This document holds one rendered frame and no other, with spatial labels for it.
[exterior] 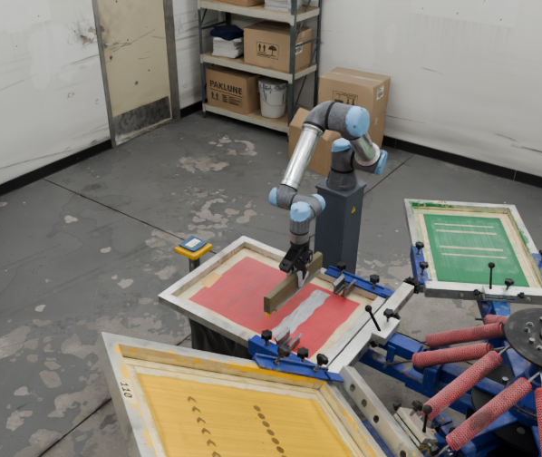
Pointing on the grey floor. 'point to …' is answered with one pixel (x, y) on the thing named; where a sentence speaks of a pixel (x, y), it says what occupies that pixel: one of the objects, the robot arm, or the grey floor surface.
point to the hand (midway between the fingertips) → (295, 284)
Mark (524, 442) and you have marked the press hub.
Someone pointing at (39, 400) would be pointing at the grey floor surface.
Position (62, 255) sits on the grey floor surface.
